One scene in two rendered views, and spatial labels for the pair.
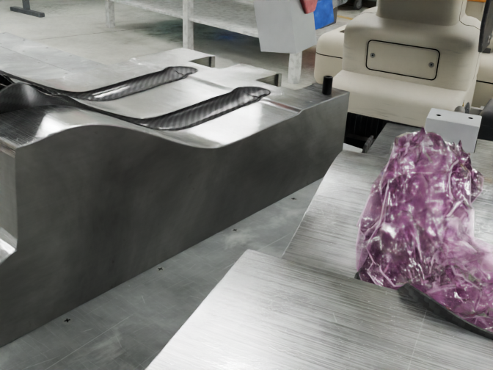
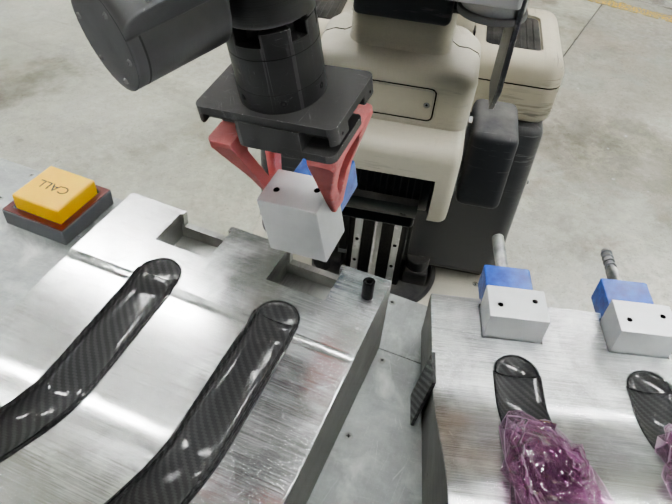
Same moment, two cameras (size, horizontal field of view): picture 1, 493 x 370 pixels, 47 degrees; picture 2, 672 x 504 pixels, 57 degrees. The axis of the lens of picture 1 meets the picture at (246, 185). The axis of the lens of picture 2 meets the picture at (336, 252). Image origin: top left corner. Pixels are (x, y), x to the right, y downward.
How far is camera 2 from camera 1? 0.34 m
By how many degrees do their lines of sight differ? 24
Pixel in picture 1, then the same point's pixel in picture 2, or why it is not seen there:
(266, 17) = (279, 220)
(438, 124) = (503, 321)
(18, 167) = not seen: outside the picture
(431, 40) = (425, 78)
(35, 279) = not seen: outside the picture
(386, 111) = (377, 163)
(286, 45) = (311, 252)
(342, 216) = not seen: outside the picture
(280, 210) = (341, 467)
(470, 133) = (539, 328)
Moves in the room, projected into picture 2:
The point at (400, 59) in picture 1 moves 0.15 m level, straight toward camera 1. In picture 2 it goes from (388, 99) to (402, 164)
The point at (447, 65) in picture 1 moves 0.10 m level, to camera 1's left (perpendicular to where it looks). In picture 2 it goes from (446, 106) to (376, 114)
